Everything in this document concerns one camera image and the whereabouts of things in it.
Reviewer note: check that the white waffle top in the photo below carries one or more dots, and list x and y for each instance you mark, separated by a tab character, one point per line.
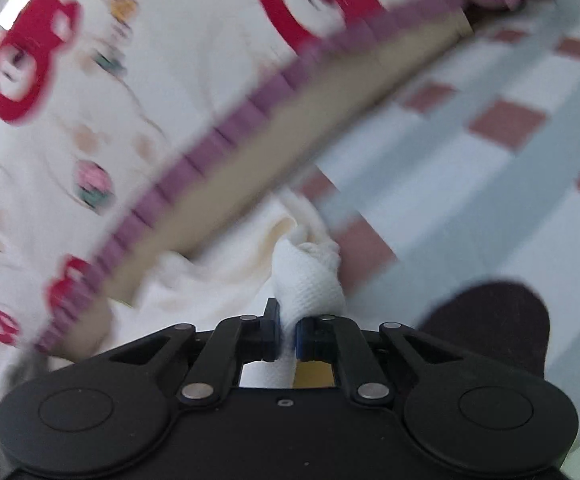
310	280

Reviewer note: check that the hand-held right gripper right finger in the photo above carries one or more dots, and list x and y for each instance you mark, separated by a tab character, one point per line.
301	340

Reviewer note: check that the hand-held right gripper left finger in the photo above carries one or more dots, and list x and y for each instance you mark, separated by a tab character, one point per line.
277	332

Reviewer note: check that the checked bed sheet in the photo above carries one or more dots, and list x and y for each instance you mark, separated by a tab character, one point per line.
469	185

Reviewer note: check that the bear print bed bumper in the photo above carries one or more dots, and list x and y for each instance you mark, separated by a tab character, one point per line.
195	60

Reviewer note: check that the dark brown folded garment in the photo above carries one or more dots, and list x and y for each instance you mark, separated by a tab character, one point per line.
494	320

